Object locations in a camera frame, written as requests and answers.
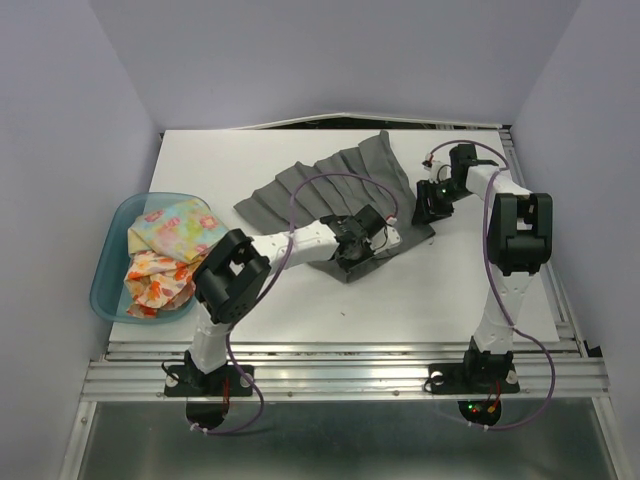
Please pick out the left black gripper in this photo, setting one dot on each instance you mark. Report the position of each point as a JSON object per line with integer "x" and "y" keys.
{"x": 346, "y": 264}

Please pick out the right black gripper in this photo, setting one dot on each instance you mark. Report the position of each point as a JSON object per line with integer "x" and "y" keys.
{"x": 432, "y": 212}

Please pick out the grey pleated skirt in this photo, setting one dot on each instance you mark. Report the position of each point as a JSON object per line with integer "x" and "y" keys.
{"x": 368, "y": 174}

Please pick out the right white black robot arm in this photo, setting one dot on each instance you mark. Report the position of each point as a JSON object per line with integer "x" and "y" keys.
{"x": 517, "y": 230}

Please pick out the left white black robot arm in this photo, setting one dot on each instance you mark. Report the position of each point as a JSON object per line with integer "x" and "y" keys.
{"x": 240, "y": 270}

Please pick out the pastel floral skirt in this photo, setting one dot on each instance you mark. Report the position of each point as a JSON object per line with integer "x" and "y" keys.
{"x": 182, "y": 231}

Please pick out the orange floral skirt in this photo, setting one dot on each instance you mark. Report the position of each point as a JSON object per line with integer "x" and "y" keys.
{"x": 158, "y": 284}

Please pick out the blue plastic basin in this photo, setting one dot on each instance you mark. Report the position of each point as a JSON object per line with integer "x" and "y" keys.
{"x": 109, "y": 298}

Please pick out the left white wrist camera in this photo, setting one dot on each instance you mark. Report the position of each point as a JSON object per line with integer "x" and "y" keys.
{"x": 387, "y": 238}

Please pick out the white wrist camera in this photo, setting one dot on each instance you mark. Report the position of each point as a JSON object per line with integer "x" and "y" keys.
{"x": 387, "y": 238}
{"x": 438, "y": 171}

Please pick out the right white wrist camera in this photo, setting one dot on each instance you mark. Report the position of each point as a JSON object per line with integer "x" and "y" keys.
{"x": 438, "y": 171}

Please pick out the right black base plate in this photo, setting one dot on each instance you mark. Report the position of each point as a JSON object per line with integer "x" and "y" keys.
{"x": 456, "y": 379}

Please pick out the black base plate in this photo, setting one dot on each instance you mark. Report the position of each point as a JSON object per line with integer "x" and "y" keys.
{"x": 456, "y": 379}
{"x": 181, "y": 382}

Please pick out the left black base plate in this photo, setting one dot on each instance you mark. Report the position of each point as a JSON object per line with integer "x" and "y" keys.
{"x": 181, "y": 382}

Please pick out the aluminium frame rail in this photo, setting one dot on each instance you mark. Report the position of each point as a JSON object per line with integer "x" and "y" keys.
{"x": 131, "y": 371}

